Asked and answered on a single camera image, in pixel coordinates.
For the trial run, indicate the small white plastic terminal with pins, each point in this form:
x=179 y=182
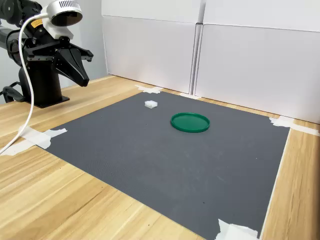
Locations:
x=151 y=104

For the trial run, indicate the round green lid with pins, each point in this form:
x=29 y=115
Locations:
x=190 y=122

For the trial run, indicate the white partition panel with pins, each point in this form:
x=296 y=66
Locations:
x=250 y=70
x=150 y=50

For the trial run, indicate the white masking tape piece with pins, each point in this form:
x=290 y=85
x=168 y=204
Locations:
x=190 y=96
x=232 y=231
x=287 y=123
x=37 y=137
x=150 y=89

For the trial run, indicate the dark grey mat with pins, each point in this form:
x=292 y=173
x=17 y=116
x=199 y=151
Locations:
x=162 y=162

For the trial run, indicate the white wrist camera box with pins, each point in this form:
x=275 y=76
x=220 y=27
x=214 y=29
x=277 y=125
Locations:
x=63 y=12

